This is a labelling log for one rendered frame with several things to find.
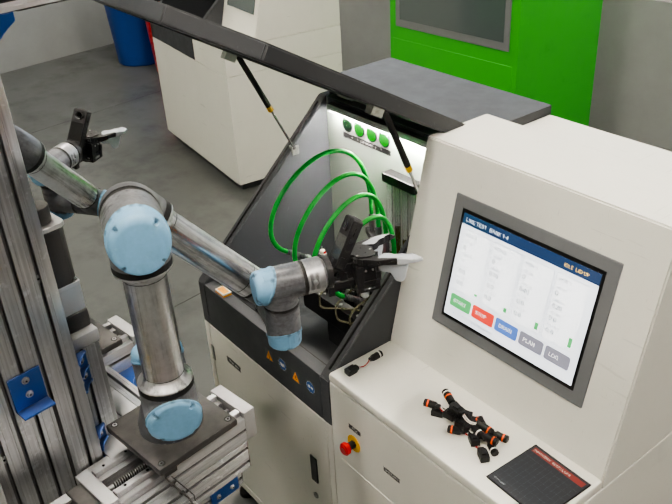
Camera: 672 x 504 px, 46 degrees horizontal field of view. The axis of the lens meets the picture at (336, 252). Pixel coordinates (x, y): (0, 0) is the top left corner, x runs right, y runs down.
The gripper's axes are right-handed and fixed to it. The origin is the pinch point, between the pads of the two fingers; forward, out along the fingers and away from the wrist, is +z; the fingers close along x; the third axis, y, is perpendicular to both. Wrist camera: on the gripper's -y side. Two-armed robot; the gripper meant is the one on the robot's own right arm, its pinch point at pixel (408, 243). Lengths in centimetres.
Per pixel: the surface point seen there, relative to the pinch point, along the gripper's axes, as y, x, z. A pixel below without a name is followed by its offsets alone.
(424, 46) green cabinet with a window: 14, -321, 156
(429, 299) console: 27.6, -23.5, 14.8
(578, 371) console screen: 30.1, 20.3, 29.7
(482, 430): 46.5, 9.7, 11.3
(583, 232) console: 0.1, 14.5, 34.2
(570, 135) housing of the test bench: -6, -33, 64
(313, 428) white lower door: 69, -41, -16
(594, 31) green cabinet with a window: 13, -277, 251
